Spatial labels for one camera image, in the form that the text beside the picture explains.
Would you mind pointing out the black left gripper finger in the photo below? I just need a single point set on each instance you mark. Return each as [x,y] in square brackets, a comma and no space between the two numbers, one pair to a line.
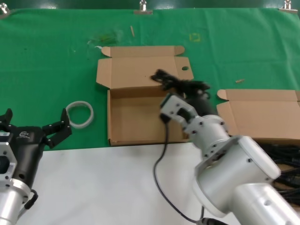
[8,114]
[58,131]

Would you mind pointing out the green table cloth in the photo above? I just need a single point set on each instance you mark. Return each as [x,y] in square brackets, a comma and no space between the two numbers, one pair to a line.
[47,70]

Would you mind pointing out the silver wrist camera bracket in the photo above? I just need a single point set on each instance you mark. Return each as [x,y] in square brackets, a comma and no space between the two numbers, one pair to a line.
[7,152]
[173,105]

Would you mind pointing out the cardboard box with holed flap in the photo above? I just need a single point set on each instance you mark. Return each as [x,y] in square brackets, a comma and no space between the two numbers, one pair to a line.
[131,117]

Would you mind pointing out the small wood chip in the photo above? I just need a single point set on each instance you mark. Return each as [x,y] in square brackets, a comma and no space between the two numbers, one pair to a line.
[239,81]

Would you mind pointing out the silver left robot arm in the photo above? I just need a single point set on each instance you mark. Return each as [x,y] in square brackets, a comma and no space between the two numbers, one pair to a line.
[9,204]

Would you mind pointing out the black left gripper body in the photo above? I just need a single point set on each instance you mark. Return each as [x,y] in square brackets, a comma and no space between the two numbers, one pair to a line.
[28,150]

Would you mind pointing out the silver binder clip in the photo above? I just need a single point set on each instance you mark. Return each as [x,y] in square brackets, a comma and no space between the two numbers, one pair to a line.
[3,11]
[143,10]
[287,8]

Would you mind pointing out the thin wooden stick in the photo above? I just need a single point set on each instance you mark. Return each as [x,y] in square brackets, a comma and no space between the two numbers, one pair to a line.
[132,31]

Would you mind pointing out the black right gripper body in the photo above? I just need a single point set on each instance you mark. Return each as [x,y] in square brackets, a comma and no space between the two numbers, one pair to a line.
[204,106]

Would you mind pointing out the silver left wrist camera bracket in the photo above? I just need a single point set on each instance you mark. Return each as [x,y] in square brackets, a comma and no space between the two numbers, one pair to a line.
[7,152]

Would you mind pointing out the crumpled clear plastic wrapper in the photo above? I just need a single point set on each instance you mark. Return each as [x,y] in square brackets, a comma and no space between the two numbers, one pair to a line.
[106,38]

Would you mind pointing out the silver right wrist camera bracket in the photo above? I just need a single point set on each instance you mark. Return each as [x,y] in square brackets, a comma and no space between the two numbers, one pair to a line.
[173,105]

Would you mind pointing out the cardboard box with plain lid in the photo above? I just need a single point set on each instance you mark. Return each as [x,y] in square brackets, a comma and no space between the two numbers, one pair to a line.
[257,112]

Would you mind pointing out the clear tape roll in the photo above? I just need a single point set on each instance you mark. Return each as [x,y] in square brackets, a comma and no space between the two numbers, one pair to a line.
[92,114]

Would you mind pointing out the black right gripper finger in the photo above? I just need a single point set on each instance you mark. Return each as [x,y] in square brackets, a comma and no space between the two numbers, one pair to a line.
[199,86]

